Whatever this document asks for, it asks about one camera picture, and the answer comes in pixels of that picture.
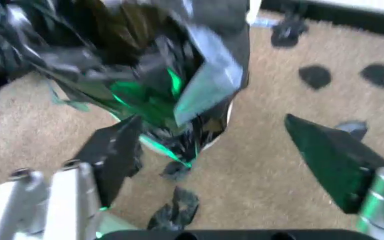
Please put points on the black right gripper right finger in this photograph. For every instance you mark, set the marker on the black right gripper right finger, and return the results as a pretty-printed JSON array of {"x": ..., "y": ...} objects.
[{"x": 325, "y": 165}]

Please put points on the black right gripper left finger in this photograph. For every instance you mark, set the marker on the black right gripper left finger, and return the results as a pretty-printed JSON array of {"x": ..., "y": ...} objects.
[{"x": 112, "y": 155}]

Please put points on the black plastic garbage bag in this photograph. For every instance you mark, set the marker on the black plastic garbage bag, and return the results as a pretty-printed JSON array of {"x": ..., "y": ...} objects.
[{"x": 78, "y": 37}]

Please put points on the grey scrap on carpet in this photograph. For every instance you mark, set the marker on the grey scrap on carpet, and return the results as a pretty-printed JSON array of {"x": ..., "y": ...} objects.
[{"x": 352, "y": 128}]

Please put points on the black scrap on carpet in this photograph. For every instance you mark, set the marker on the black scrap on carpet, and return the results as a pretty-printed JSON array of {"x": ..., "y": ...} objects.
[
  {"x": 178, "y": 210},
  {"x": 176, "y": 170}
]

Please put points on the dark rounded carpet patch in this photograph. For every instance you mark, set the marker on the dark rounded carpet patch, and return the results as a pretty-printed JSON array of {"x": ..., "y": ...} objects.
[
  {"x": 379, "y": 76},
  {"x": 314, "y": 77}
]

